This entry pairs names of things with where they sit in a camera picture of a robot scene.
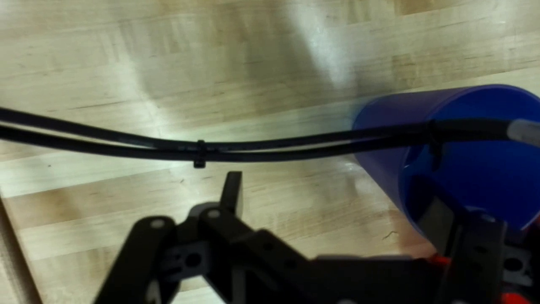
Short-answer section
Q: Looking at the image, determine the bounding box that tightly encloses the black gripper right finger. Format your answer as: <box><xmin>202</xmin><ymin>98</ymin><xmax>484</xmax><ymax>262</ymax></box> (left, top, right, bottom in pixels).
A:
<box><xmin>420</xmin><ymin>196</ymin><xmax>540</xmax><ymax>304</ymax></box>

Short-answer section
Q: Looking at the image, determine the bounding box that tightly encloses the blue plastic cup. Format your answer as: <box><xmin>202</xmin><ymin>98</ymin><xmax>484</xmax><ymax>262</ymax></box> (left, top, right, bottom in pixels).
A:
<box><xmin>349</xmin><ymin>83</ymin><xmax>540</xmax><ymax>237</ymax></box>

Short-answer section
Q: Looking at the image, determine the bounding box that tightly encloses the black wrist cable bundle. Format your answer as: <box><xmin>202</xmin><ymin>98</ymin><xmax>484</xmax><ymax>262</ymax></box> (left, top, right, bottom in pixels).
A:
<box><xmin>0</xmin><ymin>107</ymin><xmax>540</xmax><ymax>171</ymax></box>

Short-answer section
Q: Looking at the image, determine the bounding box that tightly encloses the red bowl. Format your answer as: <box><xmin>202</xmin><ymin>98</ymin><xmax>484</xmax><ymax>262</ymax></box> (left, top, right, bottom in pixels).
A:
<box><xmin>428</xmin><ymin>252</ymin><xmax>533</xmax><ymax>304</ymax></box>

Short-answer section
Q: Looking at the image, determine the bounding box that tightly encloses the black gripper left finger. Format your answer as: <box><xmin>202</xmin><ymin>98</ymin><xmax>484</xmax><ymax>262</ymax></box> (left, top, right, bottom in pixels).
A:
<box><xmin>91</xmin><ymin>171</ymin><xmax>361</xmax><ymax>304</ymax></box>

